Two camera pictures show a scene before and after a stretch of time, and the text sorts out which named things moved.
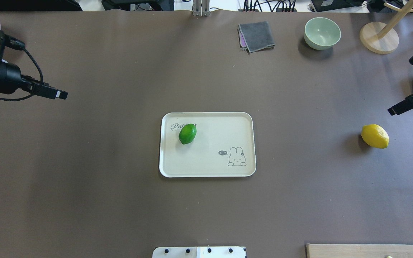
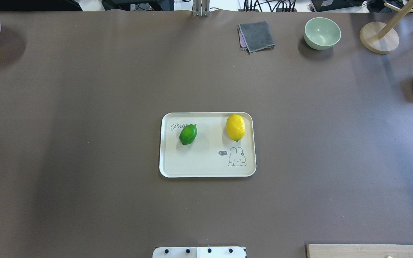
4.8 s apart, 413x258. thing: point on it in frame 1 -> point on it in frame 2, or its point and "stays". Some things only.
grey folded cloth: x=255 y=37 stays
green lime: x=187 y=133 stays
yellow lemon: x=375 y=135 -> x=235 y=127
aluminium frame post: x=201 y=8 stays
